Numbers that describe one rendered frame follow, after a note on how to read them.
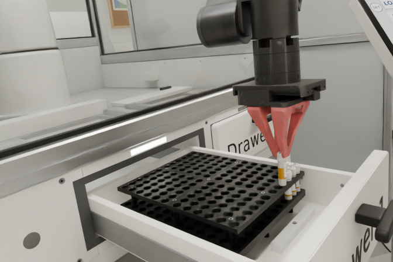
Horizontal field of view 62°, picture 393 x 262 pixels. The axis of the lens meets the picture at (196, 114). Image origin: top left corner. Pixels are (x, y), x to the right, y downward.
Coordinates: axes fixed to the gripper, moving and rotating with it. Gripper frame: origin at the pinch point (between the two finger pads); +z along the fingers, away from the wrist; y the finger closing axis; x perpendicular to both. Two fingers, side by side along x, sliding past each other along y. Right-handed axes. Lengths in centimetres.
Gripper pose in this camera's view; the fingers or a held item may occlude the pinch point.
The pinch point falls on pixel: (281, 150)
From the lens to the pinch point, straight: 45.2
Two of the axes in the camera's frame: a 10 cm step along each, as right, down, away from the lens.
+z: 1.0, 9.8, 1.8
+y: 7.3, 0.6, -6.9
